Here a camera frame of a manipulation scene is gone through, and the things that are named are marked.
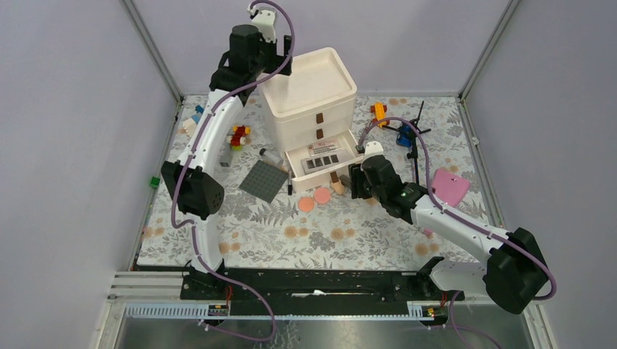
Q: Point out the orange round makeup puff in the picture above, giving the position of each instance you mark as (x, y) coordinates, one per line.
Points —
(306, 204)

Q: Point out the white drawer organizer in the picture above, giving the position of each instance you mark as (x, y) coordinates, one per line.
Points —
(314, 104)

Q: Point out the red green white brick toy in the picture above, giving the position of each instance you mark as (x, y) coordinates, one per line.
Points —
(238, 138)

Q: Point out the blue white stacked bricks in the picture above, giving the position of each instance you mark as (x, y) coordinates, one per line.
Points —
(189, 125)

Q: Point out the grey brick pillar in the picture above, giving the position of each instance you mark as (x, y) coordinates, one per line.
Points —
(225, 156)

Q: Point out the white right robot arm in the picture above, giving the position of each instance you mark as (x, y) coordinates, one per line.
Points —
(508, 267)

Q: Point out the yellow red toy brick car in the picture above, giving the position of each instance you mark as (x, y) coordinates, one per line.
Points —
(378, 110)

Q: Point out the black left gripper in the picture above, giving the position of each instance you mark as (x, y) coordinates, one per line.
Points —
(276, 60)

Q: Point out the beige foundation bottle grey cap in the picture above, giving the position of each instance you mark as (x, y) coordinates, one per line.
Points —
(345, 180)

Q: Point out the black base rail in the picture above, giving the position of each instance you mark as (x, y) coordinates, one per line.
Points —
(305, 292)

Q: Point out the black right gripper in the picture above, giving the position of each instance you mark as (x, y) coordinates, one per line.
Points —
(356, 175)

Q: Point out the pink plastic scoop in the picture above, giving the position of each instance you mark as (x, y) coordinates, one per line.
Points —
(449, 188)

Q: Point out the clear bottle black cap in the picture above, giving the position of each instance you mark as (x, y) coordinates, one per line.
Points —
(271, 157)

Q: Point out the dark grey brick baseplate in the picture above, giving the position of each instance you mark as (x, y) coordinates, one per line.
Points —
(264, 181)

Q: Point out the clear black mascara tube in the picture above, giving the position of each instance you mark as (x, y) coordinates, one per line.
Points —
(289, 182)

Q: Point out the green small cube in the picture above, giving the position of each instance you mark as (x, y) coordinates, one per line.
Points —
(154, 182)

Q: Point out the beige makeup sponge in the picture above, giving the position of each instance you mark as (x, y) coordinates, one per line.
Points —
(338, 187)

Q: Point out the false eyelash box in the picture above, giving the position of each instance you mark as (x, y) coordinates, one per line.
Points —
(324, 147)

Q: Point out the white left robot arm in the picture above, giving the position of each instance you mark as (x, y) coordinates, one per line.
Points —
(196, 195)

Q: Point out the pink round makeup puff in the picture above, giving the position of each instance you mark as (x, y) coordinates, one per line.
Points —
(322, 195)

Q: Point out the blue toy brick car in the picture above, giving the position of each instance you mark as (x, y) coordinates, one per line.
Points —
(406, 135)

